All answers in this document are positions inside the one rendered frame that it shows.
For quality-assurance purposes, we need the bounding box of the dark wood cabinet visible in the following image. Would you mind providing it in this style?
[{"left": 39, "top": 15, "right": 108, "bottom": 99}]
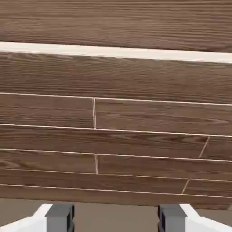
[{"left": 0, "top": 0, "right": 232, "bottom": 105}]

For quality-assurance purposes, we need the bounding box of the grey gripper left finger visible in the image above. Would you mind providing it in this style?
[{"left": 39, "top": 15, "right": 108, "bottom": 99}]
[{"left": 0, "top": 203, "right": 75, "bottom": 232}]

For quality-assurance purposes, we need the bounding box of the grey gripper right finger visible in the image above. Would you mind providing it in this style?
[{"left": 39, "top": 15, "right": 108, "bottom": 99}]
[{"left": 157, "top": 203, "right": 232, "bottom": 232}]

